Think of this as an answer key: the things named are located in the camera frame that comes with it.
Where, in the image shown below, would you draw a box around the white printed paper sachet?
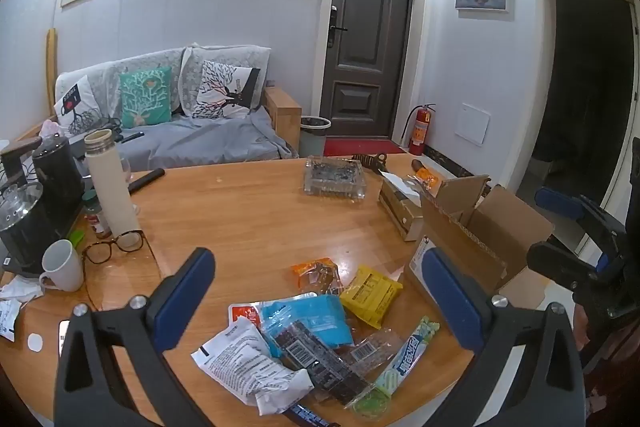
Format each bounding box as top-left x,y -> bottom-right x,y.
0,299 -> 23,340

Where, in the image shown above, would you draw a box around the white black tree print pillow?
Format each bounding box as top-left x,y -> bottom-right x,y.
192,60 -> 262,120

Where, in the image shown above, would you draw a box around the spice jar with green lid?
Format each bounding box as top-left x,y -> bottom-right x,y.
81,190 -> 113,240

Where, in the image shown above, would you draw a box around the orange wrapped snack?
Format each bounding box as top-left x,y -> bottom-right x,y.
411,159 -> 441,188

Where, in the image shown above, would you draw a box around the cardboard box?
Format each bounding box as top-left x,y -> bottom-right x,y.
404,174 -> 556,313

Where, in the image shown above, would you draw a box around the red fire extinguisher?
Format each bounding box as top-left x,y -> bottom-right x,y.
401,103 -> 437,156

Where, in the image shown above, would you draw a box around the wooden tissue box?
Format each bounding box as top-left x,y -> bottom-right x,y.
378,172 -> 426,242

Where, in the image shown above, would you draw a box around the blue snack packet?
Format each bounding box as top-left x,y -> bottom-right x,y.
257,294 -> 353,358

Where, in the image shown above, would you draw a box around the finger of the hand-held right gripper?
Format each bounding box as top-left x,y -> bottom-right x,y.
527,241 -> 603,295
535,187 -> 621,233

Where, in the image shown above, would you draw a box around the grey covered wooden sofa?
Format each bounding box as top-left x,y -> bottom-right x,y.
10,44 -> 303,172

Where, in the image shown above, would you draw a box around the teal coral print pillow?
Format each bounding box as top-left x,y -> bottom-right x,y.
119,67 -> 172,129

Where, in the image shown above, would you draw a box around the long black remote control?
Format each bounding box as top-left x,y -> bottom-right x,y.
127,168 -> 166,192

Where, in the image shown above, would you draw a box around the green white candy stick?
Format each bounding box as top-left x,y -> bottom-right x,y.
372,316 -> 442,398

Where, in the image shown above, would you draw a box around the white printed snack packet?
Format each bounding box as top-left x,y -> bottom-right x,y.
191,317 -> 315,417

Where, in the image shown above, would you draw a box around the clear bag of green rings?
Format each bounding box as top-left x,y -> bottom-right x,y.
345,389 -> 393,420

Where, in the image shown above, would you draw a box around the white wall panel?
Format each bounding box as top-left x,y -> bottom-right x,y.
455,103 -> 492,146

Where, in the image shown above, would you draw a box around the white pillow with heart print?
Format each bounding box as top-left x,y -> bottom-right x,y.
54,75 -> 101,138

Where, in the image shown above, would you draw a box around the red doormat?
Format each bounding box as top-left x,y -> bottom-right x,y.
322,137 -> 406,158

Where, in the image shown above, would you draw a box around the grey trash bin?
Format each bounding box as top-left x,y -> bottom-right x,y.
299,117 -> 332,158

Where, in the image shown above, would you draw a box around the yellow snack packet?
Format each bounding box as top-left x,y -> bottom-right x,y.
339,265 -> 404,328

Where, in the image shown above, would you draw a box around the dark blue snack bar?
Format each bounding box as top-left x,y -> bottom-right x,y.
287,404 -> 341,427

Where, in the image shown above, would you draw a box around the black hair claw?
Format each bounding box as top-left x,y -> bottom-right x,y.
351,152 -> 388,172

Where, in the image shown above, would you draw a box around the wooden board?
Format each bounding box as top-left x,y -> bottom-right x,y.
46,28 -> 60,108

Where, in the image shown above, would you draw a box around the black kettle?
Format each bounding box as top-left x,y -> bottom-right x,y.
32,134 -> 86,228

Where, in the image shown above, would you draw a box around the white mug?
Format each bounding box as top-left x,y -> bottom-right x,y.
39,239 -> 85,293

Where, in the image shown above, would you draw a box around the dark brown door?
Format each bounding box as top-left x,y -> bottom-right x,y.
320,0 -> 416,140

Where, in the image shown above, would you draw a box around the clear snack packet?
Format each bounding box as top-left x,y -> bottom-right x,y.
330,327 -> 406,378

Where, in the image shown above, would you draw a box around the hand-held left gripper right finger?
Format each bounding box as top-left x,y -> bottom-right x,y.
421,248 -> 586,427

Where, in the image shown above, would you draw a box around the orange snack packet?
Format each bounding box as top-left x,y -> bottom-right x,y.
291,257 -> 346,295

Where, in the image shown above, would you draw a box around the white thermos bottle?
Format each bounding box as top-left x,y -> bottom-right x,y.
84,130 -> 141,238

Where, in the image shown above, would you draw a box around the red snack packet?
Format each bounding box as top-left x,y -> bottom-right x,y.
228,292 -> 318,325

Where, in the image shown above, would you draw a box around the crumpled white tissue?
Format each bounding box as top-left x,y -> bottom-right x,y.
0,276 -> 46,303

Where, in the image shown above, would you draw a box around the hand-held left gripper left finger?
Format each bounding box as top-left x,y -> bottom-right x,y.
54,247 -> 217,427

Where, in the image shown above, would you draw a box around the glass pot with black base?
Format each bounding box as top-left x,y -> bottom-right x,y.
0,181 -> 51,278

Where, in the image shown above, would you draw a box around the clear plastic container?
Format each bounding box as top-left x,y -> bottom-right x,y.
304,155 -> 366,202

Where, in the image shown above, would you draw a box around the door handle lock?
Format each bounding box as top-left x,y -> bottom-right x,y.
327,6 -> 348,50

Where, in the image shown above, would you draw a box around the tortoiseshell eyeglasses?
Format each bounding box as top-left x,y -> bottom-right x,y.
81,230 -> 146,265

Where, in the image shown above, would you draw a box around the dark barcode snack packet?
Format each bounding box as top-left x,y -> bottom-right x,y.
272,321 -> 373,405

